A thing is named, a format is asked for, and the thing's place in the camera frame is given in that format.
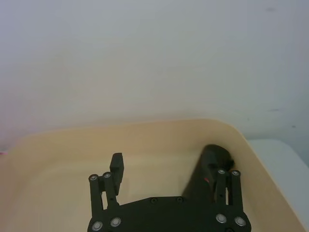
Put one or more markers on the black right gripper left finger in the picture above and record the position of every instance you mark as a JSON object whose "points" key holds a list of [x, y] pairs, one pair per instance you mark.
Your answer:
{"points": [[116, 169]]}

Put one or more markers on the shallow brown cardboard tray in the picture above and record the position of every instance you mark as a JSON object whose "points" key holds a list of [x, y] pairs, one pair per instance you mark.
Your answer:
{"points": [[60, 157]]}

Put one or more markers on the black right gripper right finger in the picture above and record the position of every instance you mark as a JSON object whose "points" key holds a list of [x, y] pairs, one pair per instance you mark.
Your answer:
{"points": [[235, 193]]}

